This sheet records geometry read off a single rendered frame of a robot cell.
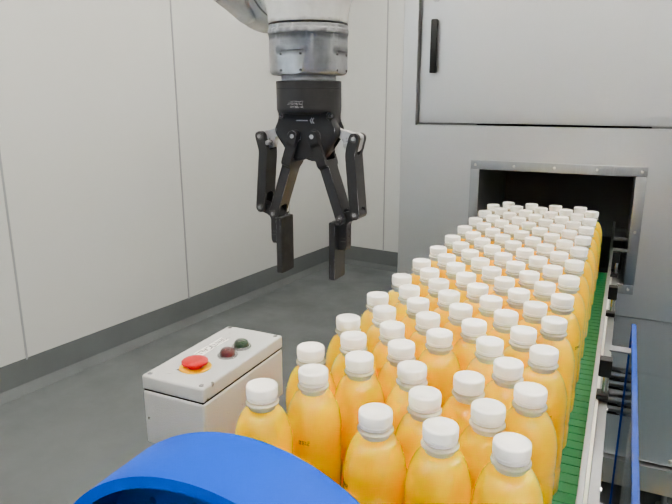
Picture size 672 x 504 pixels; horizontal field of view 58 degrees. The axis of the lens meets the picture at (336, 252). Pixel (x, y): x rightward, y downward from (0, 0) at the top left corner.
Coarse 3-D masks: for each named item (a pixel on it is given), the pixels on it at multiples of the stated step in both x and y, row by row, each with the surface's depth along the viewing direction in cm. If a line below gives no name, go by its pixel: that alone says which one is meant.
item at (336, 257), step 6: (330, 222) 72; (330, 228) 71; (336, 228) 72; (330, 234) 72; (336, 234) 72; (330, 240) 72; (336, 240) 72; (330, 246) 72; (336, 246) 72; (330, 252) 72; (336, 252) 72; (342, 252) 74; (330, 258) 72; (336, 258) 73; (342, 258) 74; (330, 264) 73; (336, 264) 73; (342, 264) 74; (330, 270) 73; (336, 270) 73; (342, 270) 75; (330, 276) 73; (336, 276) 73
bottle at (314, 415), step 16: (304, 400) 78; (320, 400) 78; (336, 400) 80; (288, 416) 79; (304, 416) 77; (320, 416) 77; (336, 416) 79; (304, 432) 77; (320, 432) 77; (336, 432) 79; (304, 448) 78; (320, 448) 78; (336, 448) 79; (320, 464) 78; (336, 464) 80; (336, 480) 80
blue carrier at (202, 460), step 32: (160, 448) 42; (192, 448) 40; (224, 448) 40; (256, 448) 40; (128, 480) 38; (160, 480) 37; (192, 480) 37; (224, 480) 37; (256, 480) 37; (288, 480) 38; (320, 480) 39
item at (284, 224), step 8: (280, 216) 75; (288, 216) 76; (280, 224) 74; (288, 224) 76; (280, 232) 75; (288, 232) 76; (280, 240) 75; (288, 240) 76; (280, 248) 75; (288, 248) 76; (280, 256) 75; (288, 256) 77; (280, 264) 76; (288, 264) 77; (280, 272) 76
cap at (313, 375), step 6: (306, 366) 80; (312, 366) 80; (318, 366) 80; (324, 366) 80; (300, 372) 78; (306, 372) 78; (312, 372) 78; (318, 372) 78; (324, 372) 78; (300, 378) 78; (306, 378) 77; (312, 378) 77; (318, 378) 77; (324, 378) 78; (300, 384) 78; (306, 384) 78; (312, 384) 77; (318, 384) 77; (324, 384) 78
